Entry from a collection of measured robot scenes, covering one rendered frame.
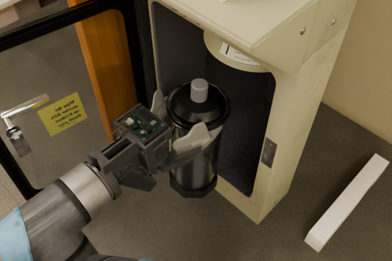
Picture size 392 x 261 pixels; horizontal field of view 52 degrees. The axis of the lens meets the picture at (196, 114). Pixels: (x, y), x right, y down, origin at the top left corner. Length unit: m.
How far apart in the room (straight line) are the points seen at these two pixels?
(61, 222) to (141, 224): 0.37
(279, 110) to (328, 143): 0.47
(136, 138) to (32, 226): 0.17
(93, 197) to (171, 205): 0.37
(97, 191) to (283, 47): 0.31
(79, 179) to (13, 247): 0.11
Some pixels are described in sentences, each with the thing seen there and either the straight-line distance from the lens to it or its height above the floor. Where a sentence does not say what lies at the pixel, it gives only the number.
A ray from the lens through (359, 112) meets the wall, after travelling 1.13.
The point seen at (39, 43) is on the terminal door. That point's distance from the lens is 0.66.
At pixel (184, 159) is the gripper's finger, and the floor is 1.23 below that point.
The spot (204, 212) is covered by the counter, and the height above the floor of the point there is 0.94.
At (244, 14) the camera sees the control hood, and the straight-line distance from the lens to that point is 0.41.
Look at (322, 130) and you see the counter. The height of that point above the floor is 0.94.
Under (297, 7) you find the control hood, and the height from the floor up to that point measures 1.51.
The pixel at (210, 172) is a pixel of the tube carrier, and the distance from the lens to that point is 0.77.
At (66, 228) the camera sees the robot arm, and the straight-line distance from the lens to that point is 0.56.
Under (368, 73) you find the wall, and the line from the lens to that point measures 1.05.
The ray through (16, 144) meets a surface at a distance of 0.75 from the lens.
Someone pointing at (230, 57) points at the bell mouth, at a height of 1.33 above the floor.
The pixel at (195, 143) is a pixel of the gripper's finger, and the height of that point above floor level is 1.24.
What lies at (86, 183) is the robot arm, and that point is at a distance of 0.56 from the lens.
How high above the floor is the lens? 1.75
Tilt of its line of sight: 50 degrees down
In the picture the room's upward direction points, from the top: straight up
